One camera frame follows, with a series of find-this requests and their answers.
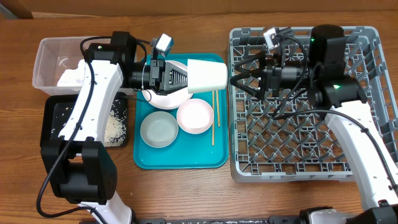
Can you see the teal plastic tray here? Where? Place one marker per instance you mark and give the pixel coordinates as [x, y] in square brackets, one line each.
[188, 151]

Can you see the grey dishwasher rack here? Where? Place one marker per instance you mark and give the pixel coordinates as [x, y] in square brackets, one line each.
[279, 139]

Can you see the pink bowl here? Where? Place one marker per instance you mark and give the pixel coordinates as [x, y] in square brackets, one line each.
[195, 116]

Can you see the rice food waste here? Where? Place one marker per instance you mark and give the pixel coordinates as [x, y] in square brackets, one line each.
[116, 126]

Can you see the crumpled white tissue left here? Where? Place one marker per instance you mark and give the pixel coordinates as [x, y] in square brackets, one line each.
[73, 77]

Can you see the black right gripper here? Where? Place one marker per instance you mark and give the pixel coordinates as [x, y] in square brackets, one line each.
[269, 74]

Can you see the white paper cup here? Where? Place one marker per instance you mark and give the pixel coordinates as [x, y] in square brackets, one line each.
[204, 76]

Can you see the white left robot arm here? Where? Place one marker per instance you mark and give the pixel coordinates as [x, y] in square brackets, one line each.
[78, 167]

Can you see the large pink plate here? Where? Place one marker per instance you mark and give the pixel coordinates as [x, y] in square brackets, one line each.
[167, 102]

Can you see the black tray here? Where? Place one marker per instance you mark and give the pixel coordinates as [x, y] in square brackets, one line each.
[49, 108]

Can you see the wooden chopstick right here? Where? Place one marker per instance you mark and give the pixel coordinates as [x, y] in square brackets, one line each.
[218, 109]

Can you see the grey bowl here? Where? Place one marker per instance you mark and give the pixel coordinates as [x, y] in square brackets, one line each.
[159, 129]

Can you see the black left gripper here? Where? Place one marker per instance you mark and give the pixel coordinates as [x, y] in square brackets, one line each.
[165, 83]

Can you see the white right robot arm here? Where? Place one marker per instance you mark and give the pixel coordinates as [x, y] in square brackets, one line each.
[341, 102]

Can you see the wooden chopstick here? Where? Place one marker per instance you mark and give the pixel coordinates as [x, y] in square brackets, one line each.
[213, 122]
[218, 109]

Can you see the clear plastic waste bin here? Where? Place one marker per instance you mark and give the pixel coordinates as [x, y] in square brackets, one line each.
[54, 56]

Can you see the wooden chopstick left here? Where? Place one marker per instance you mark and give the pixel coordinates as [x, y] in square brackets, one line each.
[213, 122]

